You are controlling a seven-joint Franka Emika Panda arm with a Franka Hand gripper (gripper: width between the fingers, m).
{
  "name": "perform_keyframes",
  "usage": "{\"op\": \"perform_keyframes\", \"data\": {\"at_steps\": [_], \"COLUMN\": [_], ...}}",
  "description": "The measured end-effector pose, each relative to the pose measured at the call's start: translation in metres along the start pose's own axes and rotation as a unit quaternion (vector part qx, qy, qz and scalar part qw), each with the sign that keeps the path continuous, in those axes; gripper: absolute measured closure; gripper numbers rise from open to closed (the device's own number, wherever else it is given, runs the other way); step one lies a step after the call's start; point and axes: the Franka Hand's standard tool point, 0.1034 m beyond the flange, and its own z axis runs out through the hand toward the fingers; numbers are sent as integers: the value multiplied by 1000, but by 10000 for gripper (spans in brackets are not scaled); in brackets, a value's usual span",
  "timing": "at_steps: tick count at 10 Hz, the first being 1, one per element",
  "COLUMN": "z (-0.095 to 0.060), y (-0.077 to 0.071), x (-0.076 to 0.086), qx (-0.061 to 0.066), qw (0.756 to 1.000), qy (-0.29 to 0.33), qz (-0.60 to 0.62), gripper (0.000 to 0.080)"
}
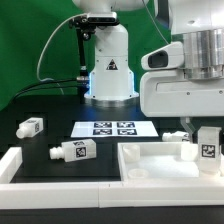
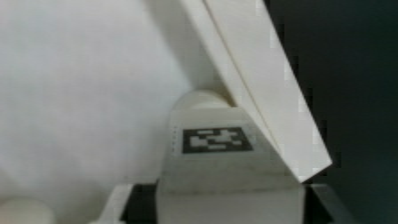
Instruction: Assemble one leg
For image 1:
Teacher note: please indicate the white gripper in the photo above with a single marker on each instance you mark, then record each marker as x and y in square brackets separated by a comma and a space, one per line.
[165, 92]

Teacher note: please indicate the white square tabletop part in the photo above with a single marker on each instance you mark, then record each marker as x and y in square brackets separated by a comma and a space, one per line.
[157, 162]

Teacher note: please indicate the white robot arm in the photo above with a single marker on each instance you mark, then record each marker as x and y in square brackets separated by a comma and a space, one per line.
[145, 26]

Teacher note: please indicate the white tag sheet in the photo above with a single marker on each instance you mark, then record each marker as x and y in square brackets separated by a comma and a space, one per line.
[114, 129]

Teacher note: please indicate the white U-shaped fence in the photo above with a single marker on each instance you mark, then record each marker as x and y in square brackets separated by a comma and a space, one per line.
[97, 194]

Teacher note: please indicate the black camera on stand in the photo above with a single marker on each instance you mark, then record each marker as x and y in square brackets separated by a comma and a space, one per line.
[85, 26]

